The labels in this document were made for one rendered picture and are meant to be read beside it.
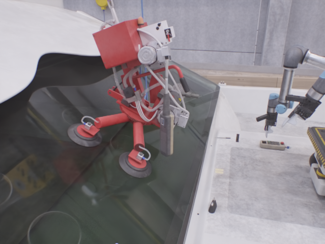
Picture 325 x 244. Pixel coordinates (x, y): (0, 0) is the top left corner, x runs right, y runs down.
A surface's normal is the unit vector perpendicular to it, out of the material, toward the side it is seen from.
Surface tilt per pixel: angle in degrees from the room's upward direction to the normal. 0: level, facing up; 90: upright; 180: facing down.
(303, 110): 87
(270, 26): 90
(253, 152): 0
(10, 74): 21
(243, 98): 90
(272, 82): 90
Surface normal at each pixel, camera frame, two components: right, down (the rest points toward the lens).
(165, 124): -0.77, 0.26
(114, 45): -0.27, 0.39
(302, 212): 0.00, -0.91
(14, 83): 0.34, -0.80
